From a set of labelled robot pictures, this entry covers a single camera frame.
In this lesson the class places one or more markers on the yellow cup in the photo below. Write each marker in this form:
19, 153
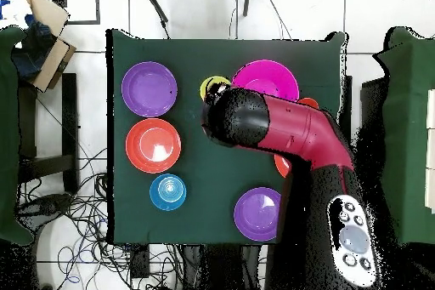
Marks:
205, 87

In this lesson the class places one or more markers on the large orange bowl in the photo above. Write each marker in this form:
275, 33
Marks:
153, 147
281, 166

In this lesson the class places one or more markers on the blue bowl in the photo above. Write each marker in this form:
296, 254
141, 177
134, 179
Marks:
168, 192

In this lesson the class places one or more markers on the large pink bowl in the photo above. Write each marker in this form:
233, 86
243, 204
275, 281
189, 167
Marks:
265, 74

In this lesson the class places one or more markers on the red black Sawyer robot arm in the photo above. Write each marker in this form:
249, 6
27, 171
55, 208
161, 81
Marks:
292, 126

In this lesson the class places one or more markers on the stack of white boxes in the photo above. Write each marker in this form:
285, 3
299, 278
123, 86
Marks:
431, 150

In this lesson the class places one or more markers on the dark green tablecloth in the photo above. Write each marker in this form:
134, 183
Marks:
204, 174

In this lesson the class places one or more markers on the purple bowl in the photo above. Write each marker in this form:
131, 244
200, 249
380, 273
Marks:
149, 89
256, 215

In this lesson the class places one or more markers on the orange cup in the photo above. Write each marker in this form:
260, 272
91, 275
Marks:
309, 102

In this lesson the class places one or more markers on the black power adapter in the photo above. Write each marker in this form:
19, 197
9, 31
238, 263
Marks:
140, 262

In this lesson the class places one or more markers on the black tripod leg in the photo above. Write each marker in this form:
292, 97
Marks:
247, 1
157, 6

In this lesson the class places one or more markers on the black bench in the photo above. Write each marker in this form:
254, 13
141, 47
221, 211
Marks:
69, 116

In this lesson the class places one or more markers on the black side stand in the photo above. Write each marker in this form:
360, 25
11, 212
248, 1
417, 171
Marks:
372, 116

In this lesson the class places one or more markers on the cardboard box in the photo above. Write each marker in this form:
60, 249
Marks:
57, 58

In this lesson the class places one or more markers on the green covered side table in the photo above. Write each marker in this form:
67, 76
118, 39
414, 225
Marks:
6, 133
411, 133

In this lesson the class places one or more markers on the dark blue cloth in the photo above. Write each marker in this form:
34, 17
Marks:
34, 52

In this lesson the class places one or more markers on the dark floor frame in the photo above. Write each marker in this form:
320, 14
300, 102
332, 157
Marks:
97, 4

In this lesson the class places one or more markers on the black pedestal leg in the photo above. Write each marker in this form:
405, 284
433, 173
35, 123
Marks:
44, 206

